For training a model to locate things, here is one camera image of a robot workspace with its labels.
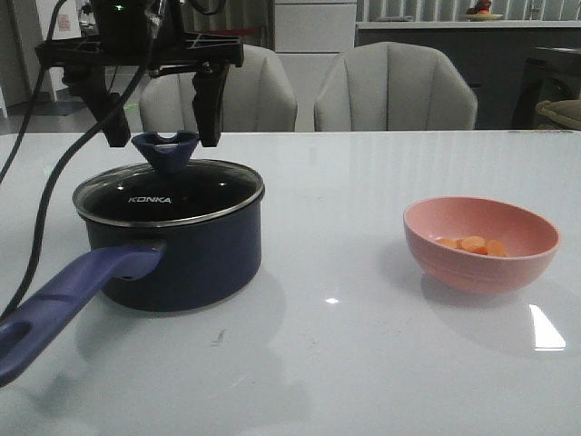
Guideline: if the grey upholstered chair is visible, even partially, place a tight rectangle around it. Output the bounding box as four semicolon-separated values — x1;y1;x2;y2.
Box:
313;42;478;132
139;45;298;133

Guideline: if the glass lid with blue knob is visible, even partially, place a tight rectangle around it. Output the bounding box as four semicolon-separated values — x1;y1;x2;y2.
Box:
73;131;265;228

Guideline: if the olive cushion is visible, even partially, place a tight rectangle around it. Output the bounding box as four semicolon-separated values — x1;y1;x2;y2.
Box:
534;99;580;131

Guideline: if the left grey upholstered chair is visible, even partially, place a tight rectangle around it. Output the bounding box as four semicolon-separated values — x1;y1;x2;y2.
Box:
139;45;298;133

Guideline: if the fruit plate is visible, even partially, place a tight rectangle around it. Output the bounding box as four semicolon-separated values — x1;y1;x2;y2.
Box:
459;0;504;22

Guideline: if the right grey upholstered chair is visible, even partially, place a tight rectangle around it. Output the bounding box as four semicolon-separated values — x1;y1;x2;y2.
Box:
313;42;478;132

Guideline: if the white cabinet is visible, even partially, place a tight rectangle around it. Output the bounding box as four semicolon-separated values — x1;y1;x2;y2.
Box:
274;1;357;132

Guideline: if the orange ham slice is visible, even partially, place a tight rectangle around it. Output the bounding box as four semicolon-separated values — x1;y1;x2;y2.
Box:
456;235;487;255
485;239;507;257
436;238;459;249

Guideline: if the dark blue saucepan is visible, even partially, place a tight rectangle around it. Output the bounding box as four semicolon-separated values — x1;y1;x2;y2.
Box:
1;194;264;384

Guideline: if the pink bowl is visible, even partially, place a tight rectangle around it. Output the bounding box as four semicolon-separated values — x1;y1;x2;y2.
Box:
403;196;560;294

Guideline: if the dark grey counter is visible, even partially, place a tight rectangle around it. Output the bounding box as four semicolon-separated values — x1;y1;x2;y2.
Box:
355;20;580;130

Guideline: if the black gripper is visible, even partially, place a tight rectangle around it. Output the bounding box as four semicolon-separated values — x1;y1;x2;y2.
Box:
35;1;244;147

